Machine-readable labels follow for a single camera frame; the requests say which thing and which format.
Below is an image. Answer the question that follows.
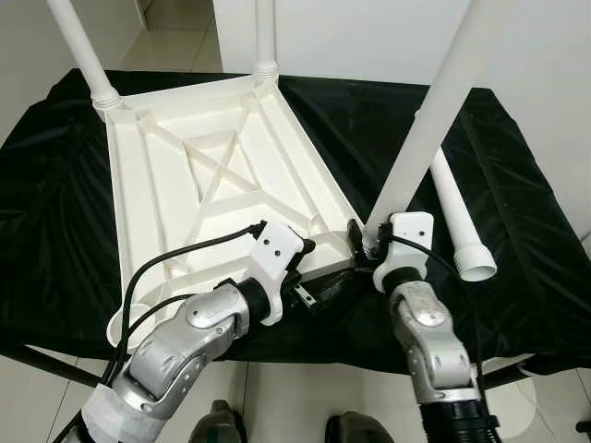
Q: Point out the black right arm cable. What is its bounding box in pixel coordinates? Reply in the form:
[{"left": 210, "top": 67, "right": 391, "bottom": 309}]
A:
[{"left": 380, "top": 235, "right": 504, "bottom": 443}]

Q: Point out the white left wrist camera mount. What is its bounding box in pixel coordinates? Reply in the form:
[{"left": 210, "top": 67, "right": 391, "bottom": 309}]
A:
[{"left": 242, "top": 220, "right": 308, "bottom": 326}]

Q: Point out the grey robot foot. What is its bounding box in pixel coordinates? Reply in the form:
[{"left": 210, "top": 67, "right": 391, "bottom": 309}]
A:
[
  {"left": 325, "top": 413, "right": 398, "bottom": 443},
  {"left": 189, "top": 399, "right": 248, "bottom": 443}
]

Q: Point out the black table cloth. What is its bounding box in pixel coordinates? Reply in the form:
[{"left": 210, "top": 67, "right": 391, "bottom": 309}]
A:
[{"left": 0, "top": 69, "right": 591, "bottom": 375}]

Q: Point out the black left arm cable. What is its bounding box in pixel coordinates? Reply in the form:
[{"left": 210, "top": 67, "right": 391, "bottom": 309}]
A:
[{"left": 97, "top": 221, "right": 269, "bottom": 389}]

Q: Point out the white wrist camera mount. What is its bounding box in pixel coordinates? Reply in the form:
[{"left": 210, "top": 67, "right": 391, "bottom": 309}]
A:
[
  {"left": 371, "top": 212, "right": 435, "bottom": 294},
  {"left": 242, "top": 220, "right": 308, "bottom": 326}
]

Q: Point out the white round floor plate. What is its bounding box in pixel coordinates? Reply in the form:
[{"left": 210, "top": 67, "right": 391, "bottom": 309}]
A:
[{"left": 508, "top": 374, "right": 558, "bottom": 437}]

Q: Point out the grey robot left foot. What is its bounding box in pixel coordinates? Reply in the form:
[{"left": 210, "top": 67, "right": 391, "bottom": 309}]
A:
[{"left": 189, "top": 399, "right": 248, "bottom": 443}]

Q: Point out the white plastic table leg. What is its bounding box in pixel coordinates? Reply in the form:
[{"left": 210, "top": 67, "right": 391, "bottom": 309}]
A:
[
  {"left": 365, "top": 0, "right": 509, "bottom": 252},
  {"left": 46, "top": 0, "right": 123, "bottom": 112},
  {"left": 254, "top": 0, "right": 280, "bottom": 82},
  {"left": 416, "top": 107, "right": 498, "bottom": 282}
]

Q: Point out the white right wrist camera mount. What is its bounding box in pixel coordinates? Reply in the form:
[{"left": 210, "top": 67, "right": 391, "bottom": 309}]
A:
[{"left": 371, "top": 212, "right": 435, "bottom": 294}]

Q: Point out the grey robot right foot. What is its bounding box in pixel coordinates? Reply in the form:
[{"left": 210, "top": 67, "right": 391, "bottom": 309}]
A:
[{"left": 325, "top": 413, "right": 398, "bottom": 443}]

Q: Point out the white plastic children table top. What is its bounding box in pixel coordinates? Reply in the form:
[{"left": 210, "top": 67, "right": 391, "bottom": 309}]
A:
[{"left": 103, "top": 74, "right": 366, "bottom": 350}]

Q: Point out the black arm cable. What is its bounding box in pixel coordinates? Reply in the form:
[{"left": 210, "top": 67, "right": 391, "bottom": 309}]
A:
[
  {"left": 380, "top": 235, "right": 504, "bottom": 443},
  {"left": 97, "top": 221, "right": 269, "bottom": 389}
]

